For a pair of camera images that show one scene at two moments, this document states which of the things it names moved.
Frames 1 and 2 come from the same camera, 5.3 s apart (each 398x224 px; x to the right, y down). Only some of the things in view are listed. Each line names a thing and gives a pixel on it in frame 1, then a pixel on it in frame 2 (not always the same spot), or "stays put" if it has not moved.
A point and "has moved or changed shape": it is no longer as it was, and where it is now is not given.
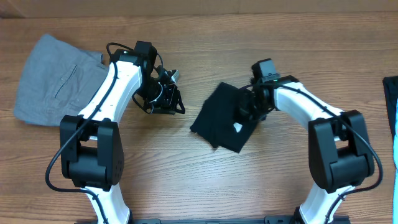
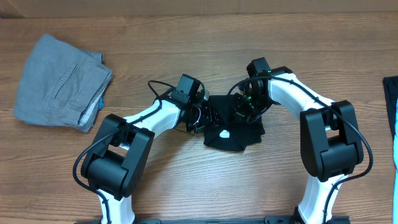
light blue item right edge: x=395 y=198 stays put
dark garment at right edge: x=390 y=83 stays put
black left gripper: x=168 y=105 to x=210 y=119
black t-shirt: x=216 y=120 has moved or changed shape
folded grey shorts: x=58 y=80 stays put
